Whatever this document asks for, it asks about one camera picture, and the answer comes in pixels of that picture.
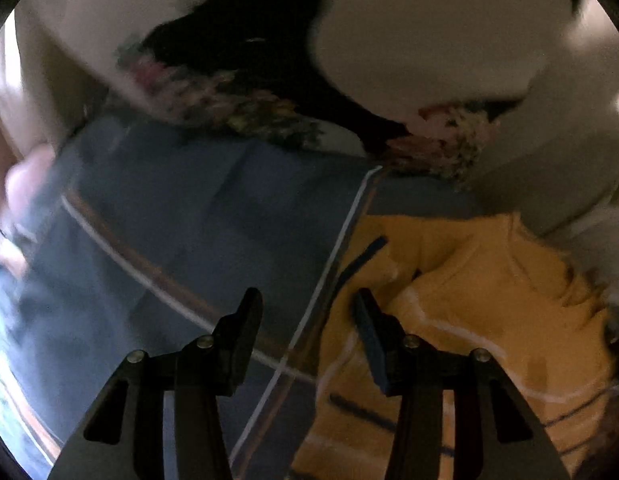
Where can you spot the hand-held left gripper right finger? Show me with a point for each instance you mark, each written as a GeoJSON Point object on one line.
{"type": "Point", "coordinates": [375, 347]}

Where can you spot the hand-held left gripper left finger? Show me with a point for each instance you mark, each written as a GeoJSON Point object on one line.
{"type": "Point", "coordinates": [245, 332]}

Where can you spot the yellow striped sweater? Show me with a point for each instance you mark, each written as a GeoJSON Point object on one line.
{"type": "Point", "coordinates": [479, 285]}

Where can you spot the blue plaid bedsheet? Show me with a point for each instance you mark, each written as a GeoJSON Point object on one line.
{"type": "Point", "coordinates": [179, 220]}

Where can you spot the bird print cushion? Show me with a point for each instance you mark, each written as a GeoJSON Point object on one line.
{"type": "Point", "coordinates": [389, 35]}

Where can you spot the cream curtain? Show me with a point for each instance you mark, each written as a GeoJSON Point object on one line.
{"type": "Point", "coordinates": [19, 110]}

